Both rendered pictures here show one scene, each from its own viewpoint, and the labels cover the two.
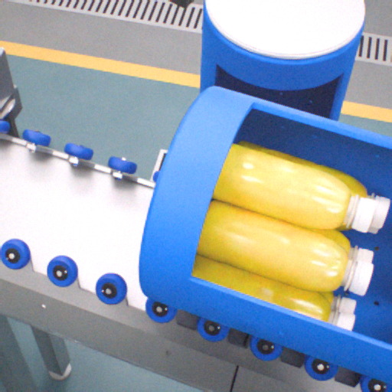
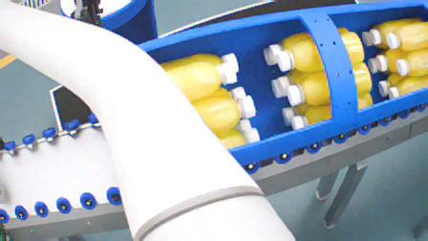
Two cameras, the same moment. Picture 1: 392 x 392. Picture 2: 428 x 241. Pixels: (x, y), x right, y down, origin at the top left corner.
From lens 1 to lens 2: 40 cm
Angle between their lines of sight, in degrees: 18
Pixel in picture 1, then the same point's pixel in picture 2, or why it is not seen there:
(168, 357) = not seen: hidden behind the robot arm
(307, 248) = (212, 110)
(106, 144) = (21, 108)
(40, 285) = (82, 213)
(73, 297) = (99, 210)
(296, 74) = (128, 11)
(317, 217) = (206, 90)
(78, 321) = (108, 221)
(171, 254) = not seen: hidden behind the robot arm
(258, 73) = (107, 25)
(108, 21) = not seen: outside the picture
